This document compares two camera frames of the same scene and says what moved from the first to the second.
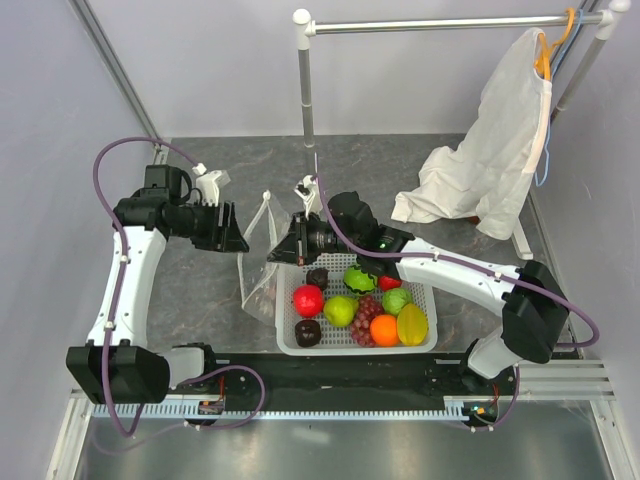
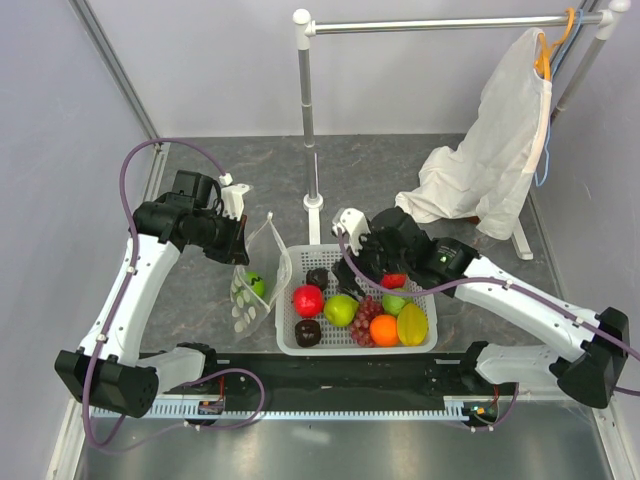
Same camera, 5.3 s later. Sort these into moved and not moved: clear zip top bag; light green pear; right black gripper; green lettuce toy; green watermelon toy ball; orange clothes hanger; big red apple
Moved: green watermelon toy ball; clear zip top bag; right black gripper
Not moved: light green pear; orange clothes hanger; big red apple; green lettuce toy
